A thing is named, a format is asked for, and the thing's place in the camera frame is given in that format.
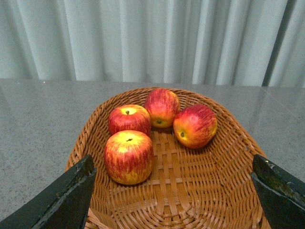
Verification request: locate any red yellow apple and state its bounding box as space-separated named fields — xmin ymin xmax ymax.
xmin=104 ymin=130 xmax=154 ymax=185

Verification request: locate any red apple back middle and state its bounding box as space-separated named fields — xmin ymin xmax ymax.
xmin=144 ymin=88 xmax=180 ymax=128

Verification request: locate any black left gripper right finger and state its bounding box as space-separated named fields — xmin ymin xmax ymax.
xmin=251 ymin=154 xmax=305 ymax=229

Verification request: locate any brown wicker basket left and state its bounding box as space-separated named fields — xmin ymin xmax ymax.
xmin=67 ymin=88 xmax=270 ymax=229

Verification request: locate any grey pleated curtain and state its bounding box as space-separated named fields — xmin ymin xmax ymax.
xmin=0 ymin=0 xmax=305 ymax=87

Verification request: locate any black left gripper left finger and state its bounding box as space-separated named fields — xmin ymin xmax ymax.
xmin=0 ymin=155 xmax=97 ymax=229

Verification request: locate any red apple right tilted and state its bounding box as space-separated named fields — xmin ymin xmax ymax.
xmin=173 ymin=104 xmax=217 ymax=149

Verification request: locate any red apple back left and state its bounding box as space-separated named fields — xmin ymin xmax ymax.
xmin=108 ymin=104 xmax=151 ymax=136

